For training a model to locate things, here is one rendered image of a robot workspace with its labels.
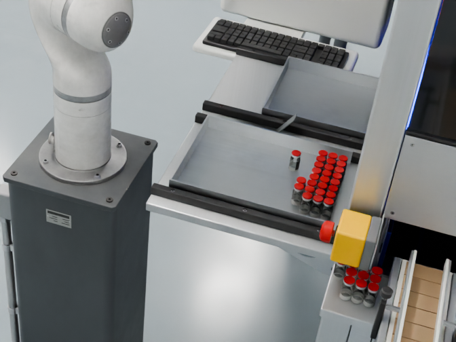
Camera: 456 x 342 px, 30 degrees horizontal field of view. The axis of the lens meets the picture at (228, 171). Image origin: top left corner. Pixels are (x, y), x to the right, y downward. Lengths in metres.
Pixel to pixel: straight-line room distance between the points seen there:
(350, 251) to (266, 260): 1.41
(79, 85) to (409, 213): 0.68
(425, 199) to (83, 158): 0.72
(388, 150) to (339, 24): 1.08
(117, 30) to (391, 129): 0.54
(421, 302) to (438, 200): 0.19
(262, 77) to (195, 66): 1.73
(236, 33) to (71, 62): 0.84
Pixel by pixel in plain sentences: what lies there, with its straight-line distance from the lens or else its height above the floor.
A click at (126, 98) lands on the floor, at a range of 3.64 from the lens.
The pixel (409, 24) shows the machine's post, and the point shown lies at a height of 1.41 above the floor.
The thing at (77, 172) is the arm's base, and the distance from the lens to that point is 1.84.
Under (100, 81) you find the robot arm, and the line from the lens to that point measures 1.72.
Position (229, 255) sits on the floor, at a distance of 2.93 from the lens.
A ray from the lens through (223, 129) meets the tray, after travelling 1.96.
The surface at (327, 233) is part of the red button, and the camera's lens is 1.54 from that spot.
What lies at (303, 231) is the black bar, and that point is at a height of 0.89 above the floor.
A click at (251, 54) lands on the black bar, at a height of 0.89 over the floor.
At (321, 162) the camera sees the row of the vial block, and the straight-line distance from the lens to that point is 1.84.
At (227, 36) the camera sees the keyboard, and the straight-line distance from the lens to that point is 2.45.
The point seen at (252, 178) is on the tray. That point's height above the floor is 0.88.
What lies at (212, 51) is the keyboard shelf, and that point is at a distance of 2.43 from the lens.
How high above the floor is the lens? 2.02
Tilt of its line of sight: 38 degrees down
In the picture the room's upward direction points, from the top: 7 degrees clockwise
